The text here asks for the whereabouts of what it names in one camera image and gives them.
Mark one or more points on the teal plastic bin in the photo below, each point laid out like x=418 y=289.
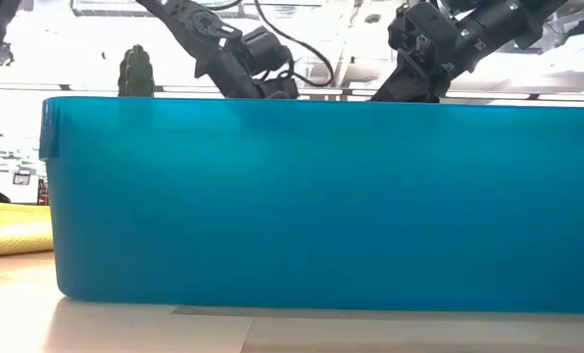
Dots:
x=321 y=206

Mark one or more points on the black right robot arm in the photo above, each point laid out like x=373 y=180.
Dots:
x=507 y=19

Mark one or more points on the yellow microfiber towel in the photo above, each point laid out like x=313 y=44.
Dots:
x=13 y=235

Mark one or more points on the green cactus plant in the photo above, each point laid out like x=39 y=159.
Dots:
x=136 y=73

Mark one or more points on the dark ceiling fixture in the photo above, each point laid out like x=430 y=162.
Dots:
x=5 y=56

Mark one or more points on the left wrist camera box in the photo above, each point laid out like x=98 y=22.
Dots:
x=262 y=49

